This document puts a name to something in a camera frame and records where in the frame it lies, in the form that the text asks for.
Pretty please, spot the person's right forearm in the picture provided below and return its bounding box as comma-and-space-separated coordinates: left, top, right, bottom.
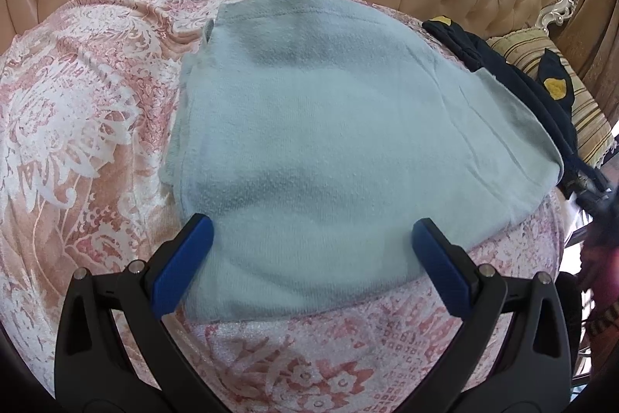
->
580, 239, 619, 298

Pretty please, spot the light blue long-sleeve shirt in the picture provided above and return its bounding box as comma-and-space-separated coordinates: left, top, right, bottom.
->
159, 0, 566, 323

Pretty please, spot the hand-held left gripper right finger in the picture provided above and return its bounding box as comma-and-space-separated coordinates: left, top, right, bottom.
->
411, 218, 573, 413

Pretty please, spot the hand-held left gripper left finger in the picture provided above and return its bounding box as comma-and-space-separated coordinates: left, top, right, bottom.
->
54, 214, 232, 413

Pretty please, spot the striped beige pillow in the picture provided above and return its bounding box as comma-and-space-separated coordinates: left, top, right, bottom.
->
486, 26, 617, 169

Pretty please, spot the pink patterned bedspread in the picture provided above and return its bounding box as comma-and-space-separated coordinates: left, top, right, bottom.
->
0, 0, 566, 413

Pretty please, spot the navy garment with yellow patches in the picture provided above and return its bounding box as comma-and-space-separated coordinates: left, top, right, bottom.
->
422, 15, 581, 201

